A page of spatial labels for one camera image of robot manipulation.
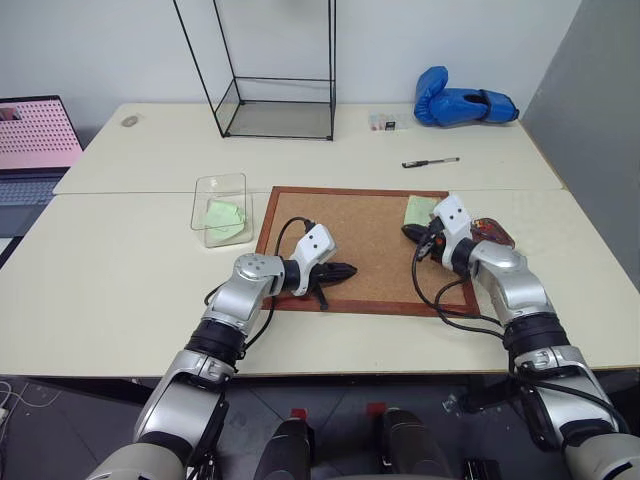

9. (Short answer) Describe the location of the clear plastic box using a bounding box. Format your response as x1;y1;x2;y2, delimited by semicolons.
189;171;255;250

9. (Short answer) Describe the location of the small clear pushpin case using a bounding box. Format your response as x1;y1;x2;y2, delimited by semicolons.
368;110;410;134

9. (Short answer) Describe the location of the dark rounded robot leg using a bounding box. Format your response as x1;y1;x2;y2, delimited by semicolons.
258;417;317;480
380;407;454;480

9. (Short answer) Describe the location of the crumpled green sticky note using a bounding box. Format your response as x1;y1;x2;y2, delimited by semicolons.
204;199;250;235

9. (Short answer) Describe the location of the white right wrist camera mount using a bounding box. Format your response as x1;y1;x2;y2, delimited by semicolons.
431;195;474;252

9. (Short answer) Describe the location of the black wire frame glass stand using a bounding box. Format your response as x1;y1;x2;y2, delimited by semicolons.
172;0;338;143

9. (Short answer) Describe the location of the blue boxing glove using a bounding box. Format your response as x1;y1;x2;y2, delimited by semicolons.
412;65;522;129

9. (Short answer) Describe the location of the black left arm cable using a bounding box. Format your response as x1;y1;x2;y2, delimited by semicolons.
204;216;329;362

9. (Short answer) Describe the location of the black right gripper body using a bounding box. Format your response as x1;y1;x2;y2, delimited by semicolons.
417;219;449;264

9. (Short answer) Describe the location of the white floor cable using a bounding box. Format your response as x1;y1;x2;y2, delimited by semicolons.
0;378;61;431

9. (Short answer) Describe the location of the clear tray with pushpins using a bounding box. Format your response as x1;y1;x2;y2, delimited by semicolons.
469;216;517;250

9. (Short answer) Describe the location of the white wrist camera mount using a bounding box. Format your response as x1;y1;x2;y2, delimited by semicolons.
288;224;339;297
431;195;474;252

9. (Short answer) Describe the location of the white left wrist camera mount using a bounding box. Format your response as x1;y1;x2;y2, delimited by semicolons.
288;224;339;297

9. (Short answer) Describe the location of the black gel pen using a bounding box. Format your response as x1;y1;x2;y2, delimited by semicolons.
401;156;462;170

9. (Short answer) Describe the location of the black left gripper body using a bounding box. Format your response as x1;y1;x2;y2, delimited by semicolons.
308;261;337;289

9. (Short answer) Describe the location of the flat green sticky note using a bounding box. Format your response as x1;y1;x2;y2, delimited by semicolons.
402;194;437;227

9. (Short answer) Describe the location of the wood-framed cork board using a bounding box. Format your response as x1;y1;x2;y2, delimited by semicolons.
254;185;482;318

